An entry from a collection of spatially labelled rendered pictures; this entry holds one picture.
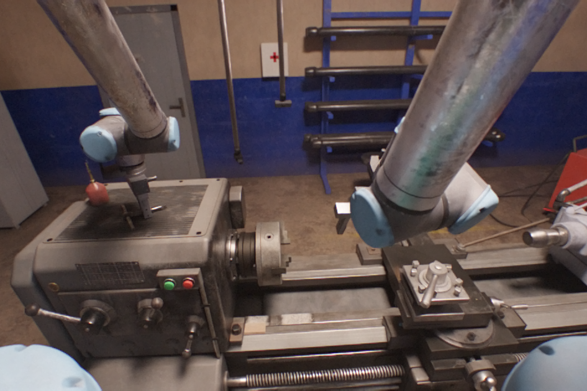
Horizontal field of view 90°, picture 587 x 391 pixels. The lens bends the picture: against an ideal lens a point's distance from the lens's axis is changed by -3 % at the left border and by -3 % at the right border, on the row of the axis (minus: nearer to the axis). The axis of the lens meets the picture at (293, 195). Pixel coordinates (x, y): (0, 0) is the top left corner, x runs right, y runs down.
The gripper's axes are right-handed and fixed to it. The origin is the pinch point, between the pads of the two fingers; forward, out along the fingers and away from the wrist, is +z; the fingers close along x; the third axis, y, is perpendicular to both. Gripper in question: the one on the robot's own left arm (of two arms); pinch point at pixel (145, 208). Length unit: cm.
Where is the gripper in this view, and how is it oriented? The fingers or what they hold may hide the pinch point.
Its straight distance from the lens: 115.6
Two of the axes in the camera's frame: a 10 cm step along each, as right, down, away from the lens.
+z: 0.2, 8.7, 4.9
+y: 8.1, -3.0, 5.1
